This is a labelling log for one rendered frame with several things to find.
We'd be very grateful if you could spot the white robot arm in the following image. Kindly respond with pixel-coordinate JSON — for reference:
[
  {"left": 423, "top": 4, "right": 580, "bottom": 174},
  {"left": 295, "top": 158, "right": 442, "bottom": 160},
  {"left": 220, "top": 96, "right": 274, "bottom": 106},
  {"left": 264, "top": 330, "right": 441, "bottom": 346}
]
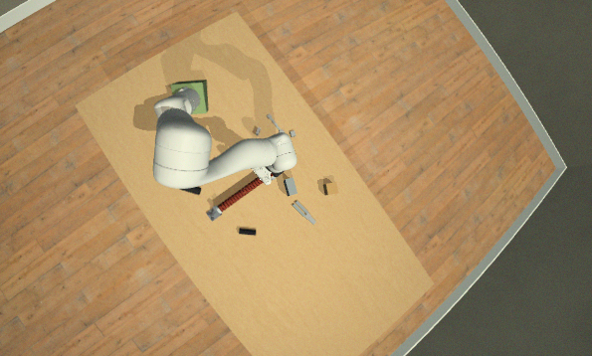
[{"left": 153, "top": 87, "right": 297, "bottom": 189}]

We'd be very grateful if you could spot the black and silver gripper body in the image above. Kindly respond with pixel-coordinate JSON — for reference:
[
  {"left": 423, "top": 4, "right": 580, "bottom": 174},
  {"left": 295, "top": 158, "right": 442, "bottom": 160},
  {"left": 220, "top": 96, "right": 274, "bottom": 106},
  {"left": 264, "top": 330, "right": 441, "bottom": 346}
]
[{"left": 252, "top": 166, "right": 284, "bottom": 185}]

